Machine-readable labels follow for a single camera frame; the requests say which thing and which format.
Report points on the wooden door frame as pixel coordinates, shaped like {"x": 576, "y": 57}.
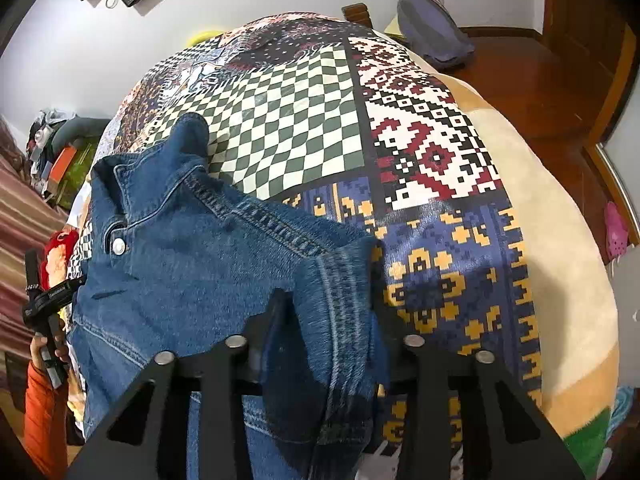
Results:
{"x": 595, "y": 35}

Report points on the person's left hand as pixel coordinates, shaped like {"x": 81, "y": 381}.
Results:
{"x": 37, "y": 350}

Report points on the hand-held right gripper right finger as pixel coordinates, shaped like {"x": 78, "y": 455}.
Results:
{"x": 420, "y": 360}

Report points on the red plush toy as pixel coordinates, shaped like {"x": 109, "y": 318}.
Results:
{"x": 60, "y": 255}

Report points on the person's left forearm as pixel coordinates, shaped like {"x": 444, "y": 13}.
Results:
{"x": 45, "y": 425}

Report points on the blue denim jacket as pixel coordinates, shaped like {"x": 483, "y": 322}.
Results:
{"x": 200, "y": 240}

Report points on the patchwork patterned blanket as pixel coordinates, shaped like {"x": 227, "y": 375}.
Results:
{"x": 300, "y": 125}

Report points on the pink clog shoe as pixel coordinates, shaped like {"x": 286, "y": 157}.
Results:
{"x": 616, "y": 230}

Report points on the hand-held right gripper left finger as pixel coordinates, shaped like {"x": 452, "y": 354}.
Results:
{"x": 265, "y": 325}

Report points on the orange box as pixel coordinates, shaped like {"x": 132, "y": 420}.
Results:
{"x": 62, "y": 162}

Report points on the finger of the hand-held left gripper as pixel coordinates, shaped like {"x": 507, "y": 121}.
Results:
{"x": 79, "y": 284}

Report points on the pile of mixed clutter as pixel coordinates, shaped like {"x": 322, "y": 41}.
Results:
{"x": 55, "y": 127}

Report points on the green box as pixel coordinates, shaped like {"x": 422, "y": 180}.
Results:
{"x": 80, "y": 172}

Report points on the wooden bed post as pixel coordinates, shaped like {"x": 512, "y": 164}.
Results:
{"x": 357, "y": 15}

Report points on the yellow plush item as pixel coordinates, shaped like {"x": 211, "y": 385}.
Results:
{"x": 202, "y": 36}

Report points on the striped brown curtain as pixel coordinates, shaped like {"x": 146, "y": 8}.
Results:
{"x": 20, "y": 220}

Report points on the beige plush blanket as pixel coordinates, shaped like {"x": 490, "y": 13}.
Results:
{"x": 560, "y": 260}

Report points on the grey backpack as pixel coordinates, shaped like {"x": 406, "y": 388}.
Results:
{"x": 435, "y": 25}

